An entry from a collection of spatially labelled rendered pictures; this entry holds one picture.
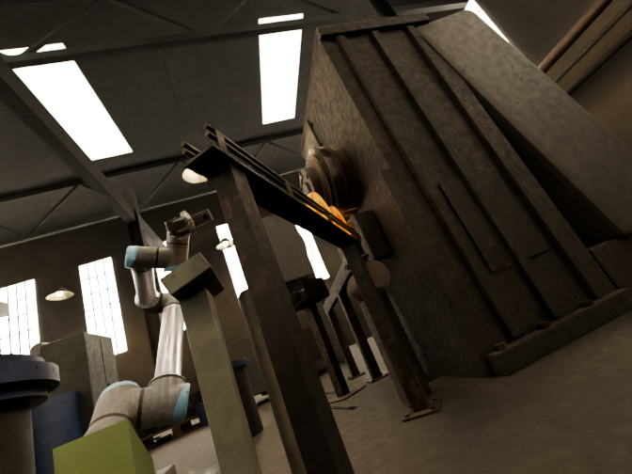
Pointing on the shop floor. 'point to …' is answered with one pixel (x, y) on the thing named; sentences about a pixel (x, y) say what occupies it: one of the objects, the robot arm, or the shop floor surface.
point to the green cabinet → (83, 369)
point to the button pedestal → (213, 365)
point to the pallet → (173, 424)
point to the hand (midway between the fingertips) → (190, 219)
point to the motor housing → (392, 323)
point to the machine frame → (451, 206)
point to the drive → (547, 136)
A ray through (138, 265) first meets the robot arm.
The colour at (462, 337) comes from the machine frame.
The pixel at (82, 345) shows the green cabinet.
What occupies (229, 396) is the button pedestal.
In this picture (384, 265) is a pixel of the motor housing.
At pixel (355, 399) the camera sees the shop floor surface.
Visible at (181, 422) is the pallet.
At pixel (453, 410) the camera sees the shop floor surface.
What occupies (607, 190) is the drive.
